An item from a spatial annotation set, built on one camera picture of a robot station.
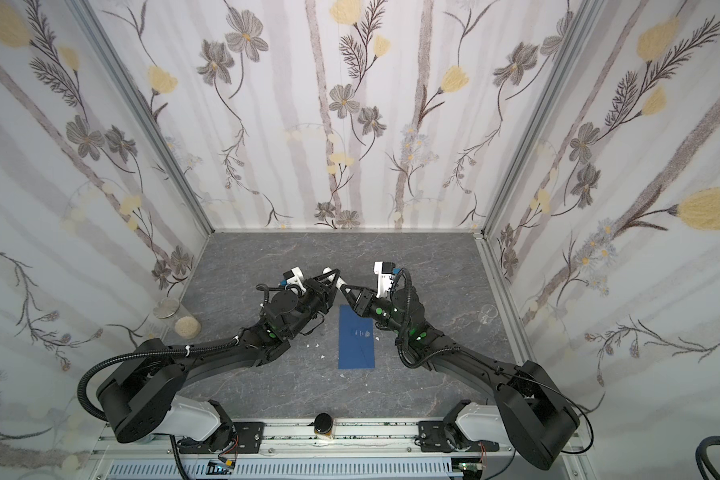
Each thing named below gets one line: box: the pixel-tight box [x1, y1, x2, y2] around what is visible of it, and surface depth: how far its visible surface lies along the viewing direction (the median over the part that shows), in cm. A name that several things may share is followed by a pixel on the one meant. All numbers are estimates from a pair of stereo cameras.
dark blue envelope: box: [338, 305, 375, 369], surface depth 92 cm
